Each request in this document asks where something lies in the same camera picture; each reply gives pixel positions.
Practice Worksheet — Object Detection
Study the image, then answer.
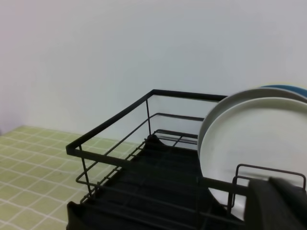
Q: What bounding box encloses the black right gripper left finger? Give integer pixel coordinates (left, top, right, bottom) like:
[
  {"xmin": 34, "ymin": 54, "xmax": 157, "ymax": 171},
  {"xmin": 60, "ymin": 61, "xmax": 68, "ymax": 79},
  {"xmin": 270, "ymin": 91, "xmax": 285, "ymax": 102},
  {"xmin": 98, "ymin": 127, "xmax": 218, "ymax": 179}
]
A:
[{"xmin": 244, "ymin": 179, "xmax": 292, "ymax": 230}]

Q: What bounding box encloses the black wire dish rack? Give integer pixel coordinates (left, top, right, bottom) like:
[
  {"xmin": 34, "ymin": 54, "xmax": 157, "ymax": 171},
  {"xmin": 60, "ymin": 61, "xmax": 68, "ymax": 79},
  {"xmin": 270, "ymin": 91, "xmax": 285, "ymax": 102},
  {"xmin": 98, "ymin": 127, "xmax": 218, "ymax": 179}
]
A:
[{"xmin": 66, "ymin": 89, "xmax": 307, "ymax": 230}]

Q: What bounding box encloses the white round plate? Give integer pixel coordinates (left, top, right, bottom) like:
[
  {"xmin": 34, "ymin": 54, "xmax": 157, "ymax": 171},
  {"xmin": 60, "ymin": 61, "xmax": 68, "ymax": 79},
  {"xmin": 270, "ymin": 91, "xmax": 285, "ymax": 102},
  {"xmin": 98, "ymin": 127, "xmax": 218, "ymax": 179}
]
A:
[{"xmin": 199, "ymin": 96, "xmax": 307, "ymax": 221}]

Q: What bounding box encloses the light blue plate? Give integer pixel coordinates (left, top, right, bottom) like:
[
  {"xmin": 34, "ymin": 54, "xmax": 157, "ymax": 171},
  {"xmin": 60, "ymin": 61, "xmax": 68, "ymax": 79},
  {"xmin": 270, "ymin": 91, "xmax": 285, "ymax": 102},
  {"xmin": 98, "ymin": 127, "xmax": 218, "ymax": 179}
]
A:
[{"xmin": 260, "ymin": 84, "xmax": 307, "ymax": 101}]

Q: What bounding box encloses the grey plate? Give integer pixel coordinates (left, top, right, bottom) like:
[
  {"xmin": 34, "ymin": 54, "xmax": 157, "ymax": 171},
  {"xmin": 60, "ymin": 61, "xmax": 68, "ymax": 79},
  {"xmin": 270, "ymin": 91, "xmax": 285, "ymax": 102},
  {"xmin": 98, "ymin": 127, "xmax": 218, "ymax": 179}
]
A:
[{"xmin": 197, "ymin": 87, "xmax": 307, "ymax": 154}]

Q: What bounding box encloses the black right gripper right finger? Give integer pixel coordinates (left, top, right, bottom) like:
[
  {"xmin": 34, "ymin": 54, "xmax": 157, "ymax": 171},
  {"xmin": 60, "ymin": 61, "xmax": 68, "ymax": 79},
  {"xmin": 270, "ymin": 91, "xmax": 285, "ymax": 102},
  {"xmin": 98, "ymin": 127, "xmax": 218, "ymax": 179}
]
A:
[{"xmin": 269, "ymin": 177, "xmax": 307, "ymax": 229}]

